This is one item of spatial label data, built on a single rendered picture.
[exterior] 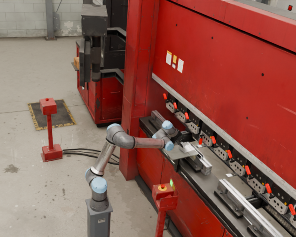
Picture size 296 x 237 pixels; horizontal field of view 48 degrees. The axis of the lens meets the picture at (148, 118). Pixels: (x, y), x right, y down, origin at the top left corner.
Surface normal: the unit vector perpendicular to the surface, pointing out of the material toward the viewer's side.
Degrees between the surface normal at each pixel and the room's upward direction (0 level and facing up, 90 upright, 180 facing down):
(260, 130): 90
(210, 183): 0
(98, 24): 90
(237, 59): 90
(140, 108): 90
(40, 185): 0
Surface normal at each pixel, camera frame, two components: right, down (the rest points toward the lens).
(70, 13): 0.37, 0.48
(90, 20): 0.15, 0.50
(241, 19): -0.89, 0.15
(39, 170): 0.09, -0.87
